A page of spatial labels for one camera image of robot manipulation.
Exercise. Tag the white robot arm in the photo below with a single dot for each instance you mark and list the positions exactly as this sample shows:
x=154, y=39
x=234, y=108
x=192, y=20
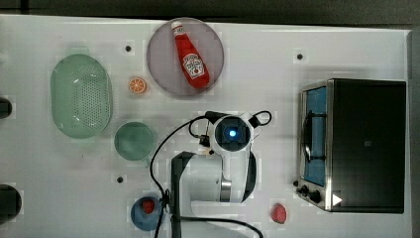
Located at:
x=228, y=174

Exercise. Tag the grey round plate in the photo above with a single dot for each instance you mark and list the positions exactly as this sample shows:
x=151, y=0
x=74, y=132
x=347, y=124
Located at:
x=163, y=62

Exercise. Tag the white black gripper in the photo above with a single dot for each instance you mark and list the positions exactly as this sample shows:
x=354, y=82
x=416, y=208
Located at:
x=204, y=141

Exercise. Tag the red strawberry toy in bowl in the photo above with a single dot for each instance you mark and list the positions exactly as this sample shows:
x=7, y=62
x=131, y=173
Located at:
x=148, y=206

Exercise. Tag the green perforated colander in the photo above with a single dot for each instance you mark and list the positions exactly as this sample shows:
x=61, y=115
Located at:
x=81, y=93

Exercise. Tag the red plush strawberry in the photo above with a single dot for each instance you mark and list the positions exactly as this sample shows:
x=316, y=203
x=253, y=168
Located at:
x=278, y=213

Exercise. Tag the orange slice toy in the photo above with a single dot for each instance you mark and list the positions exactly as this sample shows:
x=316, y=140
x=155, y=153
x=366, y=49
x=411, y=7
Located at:
x=137, y=85

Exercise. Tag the black round table clamp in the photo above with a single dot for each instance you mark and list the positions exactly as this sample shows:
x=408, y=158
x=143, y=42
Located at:
x=10, y=203

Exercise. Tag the green mug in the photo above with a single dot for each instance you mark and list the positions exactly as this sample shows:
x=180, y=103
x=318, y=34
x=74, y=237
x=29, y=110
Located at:
x=135, y=142

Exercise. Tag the blue bowl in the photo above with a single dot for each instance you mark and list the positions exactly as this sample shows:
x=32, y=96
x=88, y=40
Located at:
x=143, y=221

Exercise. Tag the black cylinder table post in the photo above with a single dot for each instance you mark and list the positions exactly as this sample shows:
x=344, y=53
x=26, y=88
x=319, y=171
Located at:
x=5, y=108

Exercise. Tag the red plush ketchup bottle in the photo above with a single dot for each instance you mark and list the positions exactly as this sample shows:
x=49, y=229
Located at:
x=191, y=62

